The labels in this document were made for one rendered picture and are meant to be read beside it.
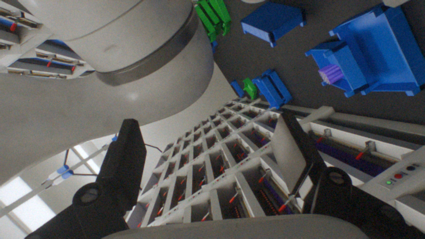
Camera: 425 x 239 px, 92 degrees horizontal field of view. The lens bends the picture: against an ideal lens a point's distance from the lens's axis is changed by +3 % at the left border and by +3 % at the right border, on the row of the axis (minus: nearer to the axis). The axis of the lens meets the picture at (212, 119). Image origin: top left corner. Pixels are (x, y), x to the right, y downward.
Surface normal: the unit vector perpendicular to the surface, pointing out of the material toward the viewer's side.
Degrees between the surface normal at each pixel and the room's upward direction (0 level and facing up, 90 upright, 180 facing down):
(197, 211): 90
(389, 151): 18
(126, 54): 75
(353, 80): 71
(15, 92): 145
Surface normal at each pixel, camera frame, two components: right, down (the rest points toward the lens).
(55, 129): 0.56, -0.03
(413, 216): -0.96, 0.29
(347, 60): -0.18, 0.32
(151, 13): 0.61, 0.45
